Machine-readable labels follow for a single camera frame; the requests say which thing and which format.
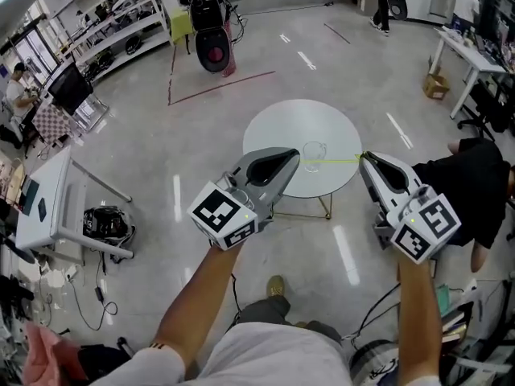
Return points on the dark teal notebook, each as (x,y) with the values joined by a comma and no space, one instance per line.
(29,197)

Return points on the black robot with red disc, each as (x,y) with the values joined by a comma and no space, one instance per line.
(211,34)

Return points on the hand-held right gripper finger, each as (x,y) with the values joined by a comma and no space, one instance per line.
(372,183)
(396,162)

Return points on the stack of books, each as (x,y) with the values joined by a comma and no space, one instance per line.
(452,324)

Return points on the black office chair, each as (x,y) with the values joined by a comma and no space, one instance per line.
(489,107)

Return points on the person's white shirt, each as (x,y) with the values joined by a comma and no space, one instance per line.
(265,356)

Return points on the black helmet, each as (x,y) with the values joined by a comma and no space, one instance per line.
(106,223)

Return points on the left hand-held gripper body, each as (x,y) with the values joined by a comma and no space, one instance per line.
(225,211)

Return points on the cardboard box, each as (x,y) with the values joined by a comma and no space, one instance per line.
(435,87)

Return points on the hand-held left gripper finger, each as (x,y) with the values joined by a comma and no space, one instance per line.
(286,175)
(277,151)

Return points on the clear glass cup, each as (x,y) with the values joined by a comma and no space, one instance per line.
(314,155)

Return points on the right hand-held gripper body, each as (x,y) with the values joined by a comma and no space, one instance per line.
(426,227)

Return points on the pink cloth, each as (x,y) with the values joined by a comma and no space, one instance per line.
(48,356)

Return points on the yellow-green table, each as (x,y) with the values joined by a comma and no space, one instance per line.
(180,24)

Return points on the white desk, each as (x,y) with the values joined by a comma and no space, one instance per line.
(475,56)
(48,199)

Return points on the person's grey trousers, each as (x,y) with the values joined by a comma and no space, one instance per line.
(277,312)

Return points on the yellow star stick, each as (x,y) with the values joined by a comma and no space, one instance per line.
(338,161)

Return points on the checkered board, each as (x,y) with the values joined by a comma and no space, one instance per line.
(50,123)

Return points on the person's right forearm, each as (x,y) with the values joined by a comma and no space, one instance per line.
(418,316)

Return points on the black monitor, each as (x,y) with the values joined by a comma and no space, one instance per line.
(70,89)

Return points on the white shelf rack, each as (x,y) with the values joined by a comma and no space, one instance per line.
(120,26)

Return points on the round white table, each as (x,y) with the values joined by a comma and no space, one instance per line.
(297,123)

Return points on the person's tan shoe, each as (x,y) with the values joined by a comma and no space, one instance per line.
(276,286)

